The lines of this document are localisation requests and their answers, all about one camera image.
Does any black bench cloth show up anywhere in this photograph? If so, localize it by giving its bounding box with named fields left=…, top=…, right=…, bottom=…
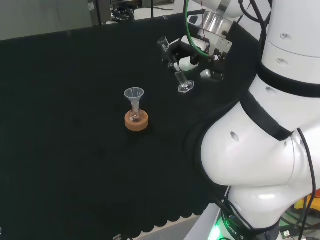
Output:
left=0, top=7, right=267, bottom=238

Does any clear plastic funnel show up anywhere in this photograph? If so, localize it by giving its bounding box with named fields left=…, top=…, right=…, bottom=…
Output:
left=123, top=87, right=145, bottom=113

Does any clear glass graduated cylinder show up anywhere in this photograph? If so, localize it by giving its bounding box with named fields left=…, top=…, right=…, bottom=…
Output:
left=156, top=36, right=195, bottom=94

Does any green cable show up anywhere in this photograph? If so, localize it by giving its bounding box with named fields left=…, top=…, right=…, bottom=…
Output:
left=183, top=0, right=219, bottom=60

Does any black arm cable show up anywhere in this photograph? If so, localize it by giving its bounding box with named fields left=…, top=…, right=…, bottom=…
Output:
left=296, top=127, right=320, bottom=227

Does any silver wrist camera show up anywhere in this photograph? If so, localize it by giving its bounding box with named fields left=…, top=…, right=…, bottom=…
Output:
left=199, top=68, right=224, bottom=82

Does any small glass round-bottom flask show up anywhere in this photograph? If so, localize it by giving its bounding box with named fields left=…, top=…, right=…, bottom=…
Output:
left=129, top=106, right=144, bottom=124

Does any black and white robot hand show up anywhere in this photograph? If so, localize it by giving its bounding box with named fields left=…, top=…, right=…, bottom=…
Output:
left=169, top=34, right=227, bottom=76

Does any round cork ring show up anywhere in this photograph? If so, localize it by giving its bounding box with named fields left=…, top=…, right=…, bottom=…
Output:
left=124, top=109, right=150, bottom=132

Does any yellow stop button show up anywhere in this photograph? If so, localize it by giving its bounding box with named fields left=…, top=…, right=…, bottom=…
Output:
left=293, top=187, right=320, bottom=222

